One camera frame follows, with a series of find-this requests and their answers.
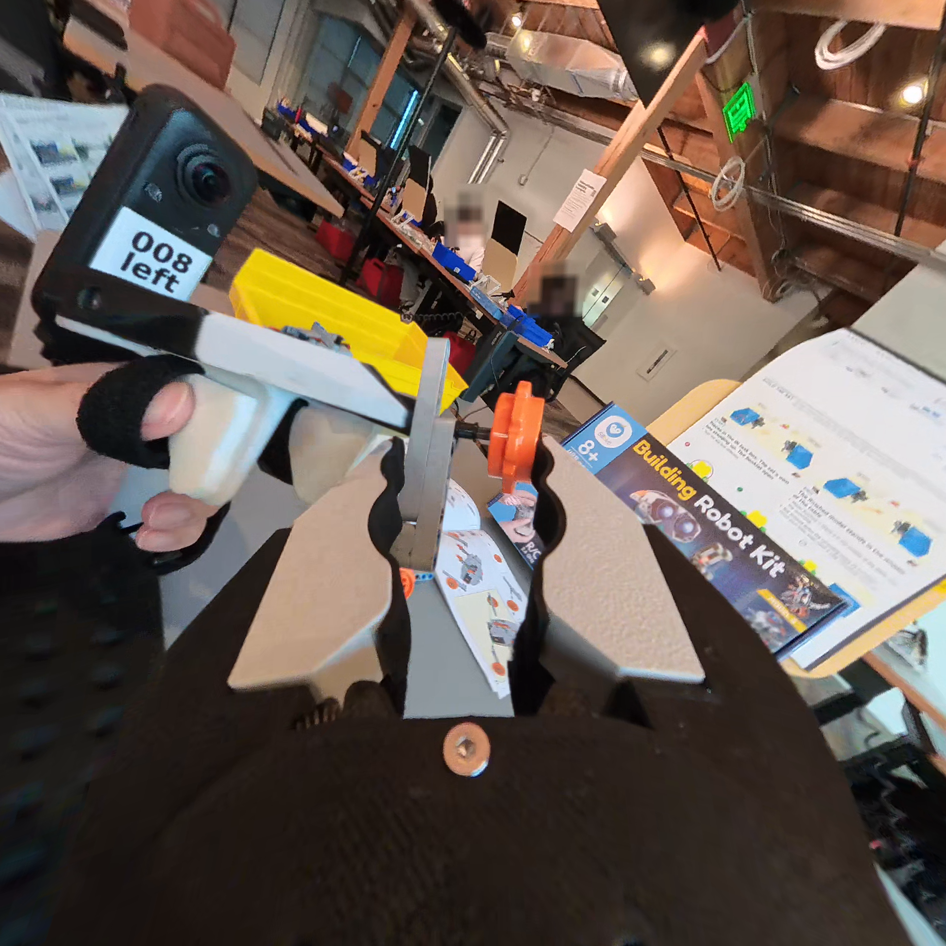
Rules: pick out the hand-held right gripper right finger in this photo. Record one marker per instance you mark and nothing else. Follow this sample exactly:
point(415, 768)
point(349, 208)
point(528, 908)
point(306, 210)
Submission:
point(613, 584)

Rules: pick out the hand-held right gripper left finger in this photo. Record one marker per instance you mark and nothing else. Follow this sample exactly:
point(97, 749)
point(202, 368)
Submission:
point(318, 591)

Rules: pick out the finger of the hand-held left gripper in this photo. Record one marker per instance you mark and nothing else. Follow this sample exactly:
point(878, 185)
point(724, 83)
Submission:
point(310, 369)

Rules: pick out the grey toy beam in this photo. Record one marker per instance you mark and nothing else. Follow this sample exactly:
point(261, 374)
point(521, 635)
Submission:
point(429, 458)

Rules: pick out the orange toy gear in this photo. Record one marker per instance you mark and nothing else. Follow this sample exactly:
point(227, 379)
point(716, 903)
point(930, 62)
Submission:
point(514, 443)
point(406, 584)

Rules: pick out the black toy axle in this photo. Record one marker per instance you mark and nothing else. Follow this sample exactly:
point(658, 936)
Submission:
point(473, 429)

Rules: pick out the grey desk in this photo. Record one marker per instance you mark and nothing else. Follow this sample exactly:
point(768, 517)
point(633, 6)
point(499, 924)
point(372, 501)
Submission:
point(451, 665)

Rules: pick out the person's left hand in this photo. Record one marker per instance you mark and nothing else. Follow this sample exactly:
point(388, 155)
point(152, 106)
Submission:
point(44, 458)

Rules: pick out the pile of grey toy parts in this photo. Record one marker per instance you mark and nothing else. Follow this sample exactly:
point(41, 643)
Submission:
point(318, 338)

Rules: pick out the white instruction poster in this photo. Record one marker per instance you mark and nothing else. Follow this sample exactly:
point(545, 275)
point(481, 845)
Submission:
point(52, 155)

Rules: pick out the yellow plastic bin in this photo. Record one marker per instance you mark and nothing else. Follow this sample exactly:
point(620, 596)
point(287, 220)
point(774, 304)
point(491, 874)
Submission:
point(295, 288)

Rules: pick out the blue cardboard toy box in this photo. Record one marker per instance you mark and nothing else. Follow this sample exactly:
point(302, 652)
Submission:
point(702, 532)

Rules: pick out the blue printed leaflet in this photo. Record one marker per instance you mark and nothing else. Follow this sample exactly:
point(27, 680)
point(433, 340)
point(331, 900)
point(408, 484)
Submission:
point(517, 525)

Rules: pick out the white instruction booklet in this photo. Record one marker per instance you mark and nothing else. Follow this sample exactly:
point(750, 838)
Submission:
point(473, 591)

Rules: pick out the long workbench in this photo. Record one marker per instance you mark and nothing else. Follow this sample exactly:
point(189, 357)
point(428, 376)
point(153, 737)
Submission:
point(414, 236)

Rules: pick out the black pole stand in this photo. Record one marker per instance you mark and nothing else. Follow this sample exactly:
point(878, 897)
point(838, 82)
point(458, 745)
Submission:
point(399, 155)

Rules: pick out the white laminated instruction sheet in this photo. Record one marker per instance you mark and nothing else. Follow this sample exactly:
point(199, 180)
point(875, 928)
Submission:
point(850, 458)

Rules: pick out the black dimpled pad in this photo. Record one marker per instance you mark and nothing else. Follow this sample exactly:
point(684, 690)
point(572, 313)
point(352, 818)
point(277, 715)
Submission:
point(59, 702)

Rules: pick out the white paper notice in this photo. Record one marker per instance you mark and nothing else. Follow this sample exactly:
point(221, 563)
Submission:
point(580, 199)

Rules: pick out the green exit sign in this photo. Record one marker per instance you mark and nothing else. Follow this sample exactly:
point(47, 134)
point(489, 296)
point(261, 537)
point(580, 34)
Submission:
point(739, 111)

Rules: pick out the wooden post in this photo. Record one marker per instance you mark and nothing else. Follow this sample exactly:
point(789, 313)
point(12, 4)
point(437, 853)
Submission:
point(628, 148)

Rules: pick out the silver ceiling duct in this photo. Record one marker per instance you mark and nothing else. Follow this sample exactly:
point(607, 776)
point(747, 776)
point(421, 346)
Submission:
point(569, 63)

